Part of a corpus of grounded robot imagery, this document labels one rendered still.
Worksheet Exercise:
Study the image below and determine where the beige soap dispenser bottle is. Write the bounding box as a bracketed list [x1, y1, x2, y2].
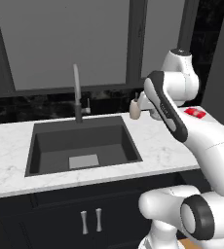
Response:
[129, 91, 143, 121]

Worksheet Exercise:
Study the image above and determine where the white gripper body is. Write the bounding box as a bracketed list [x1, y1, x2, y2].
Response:
[136, 91, 162, 121]

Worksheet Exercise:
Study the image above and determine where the dark grey sink basin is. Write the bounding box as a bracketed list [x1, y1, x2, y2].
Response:
[24, 115, 144, 178]

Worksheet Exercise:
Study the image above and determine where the light grey square sink drain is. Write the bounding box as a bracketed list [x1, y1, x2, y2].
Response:
[68, 154, 100, 170]

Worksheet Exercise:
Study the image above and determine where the dark cupboard door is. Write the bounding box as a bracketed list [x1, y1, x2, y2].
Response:
[91, 192, 152, 249]
[0, 197, 93, 249]

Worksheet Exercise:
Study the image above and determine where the dark framed window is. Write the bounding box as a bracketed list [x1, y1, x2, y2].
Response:
[0, 0, 202, 99]

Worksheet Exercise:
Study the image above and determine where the grey sink tap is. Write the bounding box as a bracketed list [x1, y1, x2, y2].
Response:
[72, 63, 93, 124]

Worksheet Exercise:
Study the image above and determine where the silver cupboard handle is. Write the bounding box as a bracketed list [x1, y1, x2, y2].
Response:
[94, 207, 103, 233]
[80, 210, 90, 235]

